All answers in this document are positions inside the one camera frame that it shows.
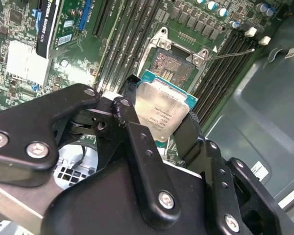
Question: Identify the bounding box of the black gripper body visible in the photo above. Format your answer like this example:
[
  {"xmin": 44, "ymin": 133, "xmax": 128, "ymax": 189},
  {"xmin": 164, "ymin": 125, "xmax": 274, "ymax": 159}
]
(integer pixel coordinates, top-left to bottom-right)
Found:
[{"xmin": 40, "ymin": 163, "xmax": 219, "ymax": 235}]

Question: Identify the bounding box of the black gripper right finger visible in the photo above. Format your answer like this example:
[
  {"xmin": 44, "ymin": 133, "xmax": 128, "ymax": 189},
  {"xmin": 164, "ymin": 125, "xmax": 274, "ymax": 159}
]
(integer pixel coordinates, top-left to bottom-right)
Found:
[{"xmin": 173, "ymin": 111, "xmax": 294, "ymax": 235}]

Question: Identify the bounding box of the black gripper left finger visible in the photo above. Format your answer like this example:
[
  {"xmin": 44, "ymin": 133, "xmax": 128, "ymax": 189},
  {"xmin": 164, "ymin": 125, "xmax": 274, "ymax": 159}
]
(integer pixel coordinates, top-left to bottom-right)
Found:
[{"xmin": 0, "ymin": 74, "xmax": 182, "ymax": 224}]

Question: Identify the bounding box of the silver topped CPU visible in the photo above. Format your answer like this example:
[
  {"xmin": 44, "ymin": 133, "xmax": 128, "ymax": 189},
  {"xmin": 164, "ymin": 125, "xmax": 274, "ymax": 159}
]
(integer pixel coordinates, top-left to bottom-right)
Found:
[{"xmin": 133, "ymin": 70, "xmax": 198, "ymax": 143}]

